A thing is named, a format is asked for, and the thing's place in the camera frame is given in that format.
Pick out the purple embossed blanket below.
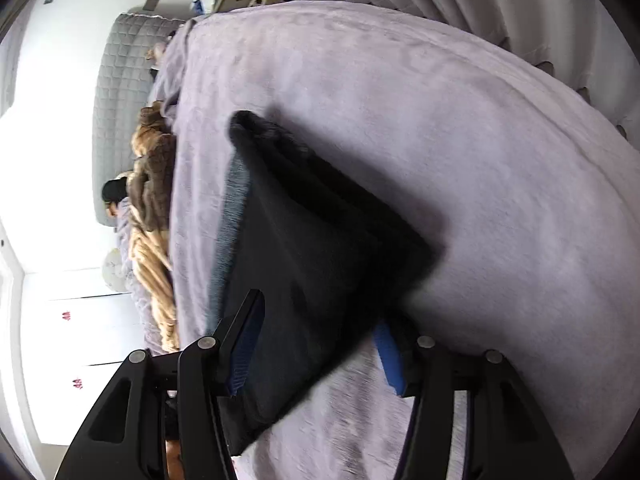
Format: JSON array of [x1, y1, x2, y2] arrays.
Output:
[[117, 0, 640, 480]]

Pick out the brown fuzzy garment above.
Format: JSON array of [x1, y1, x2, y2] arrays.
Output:
[[135, 101, 177, 233]]

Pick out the round white cushion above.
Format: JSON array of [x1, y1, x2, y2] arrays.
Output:
[[102, 250, 129, 293]]

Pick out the black pants with patterned waistband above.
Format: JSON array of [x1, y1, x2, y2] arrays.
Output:
[[207, 110, 448, 456]]

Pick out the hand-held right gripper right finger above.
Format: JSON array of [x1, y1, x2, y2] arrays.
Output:
[[372, 321, 576, 480]]

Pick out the black round object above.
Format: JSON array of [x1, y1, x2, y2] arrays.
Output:
[[102, 179, 130, 206]]

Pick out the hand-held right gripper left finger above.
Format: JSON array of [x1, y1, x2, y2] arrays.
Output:
[[54, 289, 266, 480]]

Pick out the grey quilted headboard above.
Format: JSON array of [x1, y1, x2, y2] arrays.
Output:
[[91, 10, 188, 228]]

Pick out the tan striped garment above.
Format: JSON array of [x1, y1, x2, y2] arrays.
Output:
[[127, 122, 182, 353]]

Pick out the white wardrobe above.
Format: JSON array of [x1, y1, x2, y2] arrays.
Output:
[[0, 269, 151, 446]]

